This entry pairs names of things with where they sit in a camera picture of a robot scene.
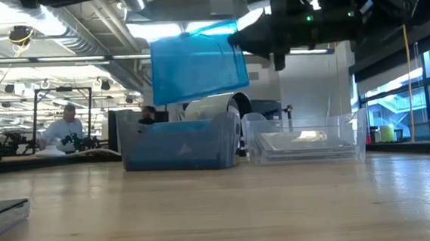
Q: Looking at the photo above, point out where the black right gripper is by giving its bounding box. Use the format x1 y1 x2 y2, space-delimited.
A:
224 0 371 75

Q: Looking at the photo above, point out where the clear plastic container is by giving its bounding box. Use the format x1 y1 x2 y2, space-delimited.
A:
241 105 370 171

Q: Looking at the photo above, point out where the person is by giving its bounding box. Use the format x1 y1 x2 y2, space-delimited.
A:
136 104 159 126
35 102 86 155

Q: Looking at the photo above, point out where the yellow-green bottle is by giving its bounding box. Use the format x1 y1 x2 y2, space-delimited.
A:
379 123 397 144

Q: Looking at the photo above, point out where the black computer monitor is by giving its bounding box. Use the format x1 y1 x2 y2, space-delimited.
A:
106 106 172 154

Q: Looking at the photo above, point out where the long ceiling light bar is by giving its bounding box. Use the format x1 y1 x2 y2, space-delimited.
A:
0 47 153 73

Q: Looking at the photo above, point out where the black ceiling-mounted device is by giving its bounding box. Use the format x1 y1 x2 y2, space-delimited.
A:
7 23 36 49

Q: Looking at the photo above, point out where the yellow cable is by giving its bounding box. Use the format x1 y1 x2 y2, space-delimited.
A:
401 23 418 144

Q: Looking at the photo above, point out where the silver ventilation duct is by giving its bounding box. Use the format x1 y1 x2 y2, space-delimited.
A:
39 0 155 99

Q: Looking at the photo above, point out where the thin white cable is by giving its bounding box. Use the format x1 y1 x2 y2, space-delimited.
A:
63 146 123 161

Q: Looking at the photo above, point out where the black background rig frame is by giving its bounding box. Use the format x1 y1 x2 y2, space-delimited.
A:
29 84 97 154

